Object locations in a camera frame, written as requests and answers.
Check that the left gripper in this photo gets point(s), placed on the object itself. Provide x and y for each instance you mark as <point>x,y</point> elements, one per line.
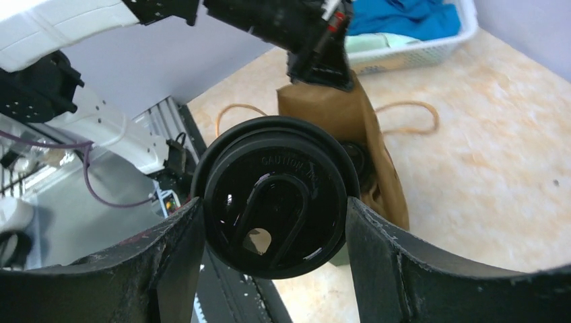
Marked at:
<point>301,27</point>

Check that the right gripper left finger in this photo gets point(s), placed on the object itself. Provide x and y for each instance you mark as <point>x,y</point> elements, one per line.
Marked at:
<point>149,277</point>

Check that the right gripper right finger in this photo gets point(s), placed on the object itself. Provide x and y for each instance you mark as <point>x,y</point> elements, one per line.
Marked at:
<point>399,277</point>

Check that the green brown paper bag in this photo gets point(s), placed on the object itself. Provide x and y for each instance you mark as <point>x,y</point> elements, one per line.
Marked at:
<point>349,116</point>

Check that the black coffee cup lid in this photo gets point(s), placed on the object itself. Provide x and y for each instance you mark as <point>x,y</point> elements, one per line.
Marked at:
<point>275,192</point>

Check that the white plastic basket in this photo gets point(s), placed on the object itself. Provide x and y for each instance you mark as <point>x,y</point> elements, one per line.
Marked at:
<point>419,54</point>

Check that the light green cloth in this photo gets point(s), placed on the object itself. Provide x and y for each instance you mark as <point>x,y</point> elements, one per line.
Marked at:
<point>377,41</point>

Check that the blue cloth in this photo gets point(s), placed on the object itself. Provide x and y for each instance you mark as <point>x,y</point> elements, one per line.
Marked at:
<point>419,19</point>

